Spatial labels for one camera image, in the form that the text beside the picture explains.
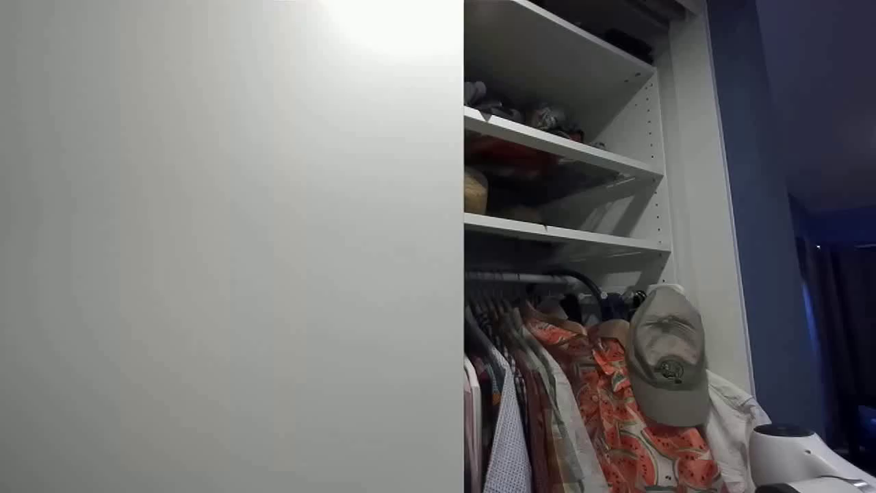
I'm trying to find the red and dark folded clothes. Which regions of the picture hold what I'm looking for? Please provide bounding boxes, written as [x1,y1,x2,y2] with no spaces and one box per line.
[463,136,586,221]

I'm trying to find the white hanging garment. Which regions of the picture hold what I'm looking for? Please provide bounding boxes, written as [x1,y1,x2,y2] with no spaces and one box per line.
[699,370,776,493]

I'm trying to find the white wardrobe sliding door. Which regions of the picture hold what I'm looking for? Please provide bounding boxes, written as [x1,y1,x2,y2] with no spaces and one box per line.
[0,0,468,493]

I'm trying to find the light grey hanging shirt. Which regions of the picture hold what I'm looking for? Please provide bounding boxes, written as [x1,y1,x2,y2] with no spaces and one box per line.
[463,313,610,493]

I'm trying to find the orange watermelon print shirt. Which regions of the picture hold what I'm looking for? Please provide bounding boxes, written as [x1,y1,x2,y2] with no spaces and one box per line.
[527,313,727,493]

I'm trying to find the metal clothes rod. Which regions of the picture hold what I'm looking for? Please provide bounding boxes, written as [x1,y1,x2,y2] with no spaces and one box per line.
[463,265,608,321]

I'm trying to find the blue curtain panel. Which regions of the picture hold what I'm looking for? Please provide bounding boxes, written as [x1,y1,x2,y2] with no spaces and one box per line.
[705,0,835,443]

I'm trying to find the dark items on shelf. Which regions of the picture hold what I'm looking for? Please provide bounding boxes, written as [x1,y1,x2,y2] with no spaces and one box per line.
[463,80,593,140]

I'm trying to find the white wardrobe shelf unit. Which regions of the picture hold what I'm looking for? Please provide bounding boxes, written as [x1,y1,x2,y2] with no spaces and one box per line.
[463,0,758,396]

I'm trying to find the khaki baseball cap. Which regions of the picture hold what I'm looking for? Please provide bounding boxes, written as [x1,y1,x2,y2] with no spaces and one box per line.
[628,281,716,431]

